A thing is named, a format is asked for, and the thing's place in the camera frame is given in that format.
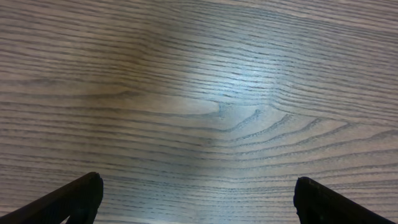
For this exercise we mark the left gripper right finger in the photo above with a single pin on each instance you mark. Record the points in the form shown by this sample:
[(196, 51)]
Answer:
[(317, 204)]

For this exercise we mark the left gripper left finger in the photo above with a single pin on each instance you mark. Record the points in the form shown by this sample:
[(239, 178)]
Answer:
[(76, 202)]

